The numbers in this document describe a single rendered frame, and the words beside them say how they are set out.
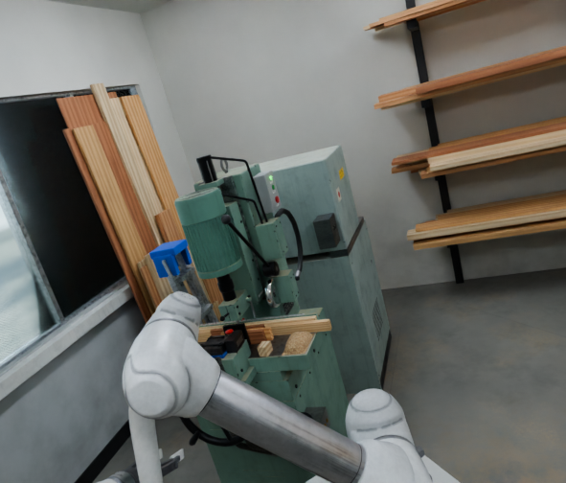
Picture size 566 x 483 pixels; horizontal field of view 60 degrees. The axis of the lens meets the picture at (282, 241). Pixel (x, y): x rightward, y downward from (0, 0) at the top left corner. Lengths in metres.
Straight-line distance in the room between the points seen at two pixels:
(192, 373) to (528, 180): 3.37
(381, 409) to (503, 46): 3.02
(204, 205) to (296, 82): 2.40
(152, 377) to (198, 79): 3.56
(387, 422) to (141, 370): 0.65
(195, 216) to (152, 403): 0.92
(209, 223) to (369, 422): 0.88
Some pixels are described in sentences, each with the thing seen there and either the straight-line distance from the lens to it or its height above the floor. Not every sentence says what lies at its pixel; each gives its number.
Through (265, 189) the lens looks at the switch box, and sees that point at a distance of 2.02.
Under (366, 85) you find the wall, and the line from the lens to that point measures 3.91.
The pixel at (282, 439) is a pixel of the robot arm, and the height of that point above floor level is 1.10.
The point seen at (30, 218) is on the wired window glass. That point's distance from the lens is 3.12.
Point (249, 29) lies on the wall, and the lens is 4.13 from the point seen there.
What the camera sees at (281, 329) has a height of 0.93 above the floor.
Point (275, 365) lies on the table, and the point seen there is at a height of 0.86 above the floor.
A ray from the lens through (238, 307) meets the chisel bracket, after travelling 1.92.
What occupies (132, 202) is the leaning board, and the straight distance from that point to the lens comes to 3.51.
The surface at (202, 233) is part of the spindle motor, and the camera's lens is 1.77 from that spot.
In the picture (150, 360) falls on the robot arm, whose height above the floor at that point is 1.36.
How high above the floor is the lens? 1.75
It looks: 16 degrees down
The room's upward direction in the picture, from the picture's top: 16 degrees counter-clockwise
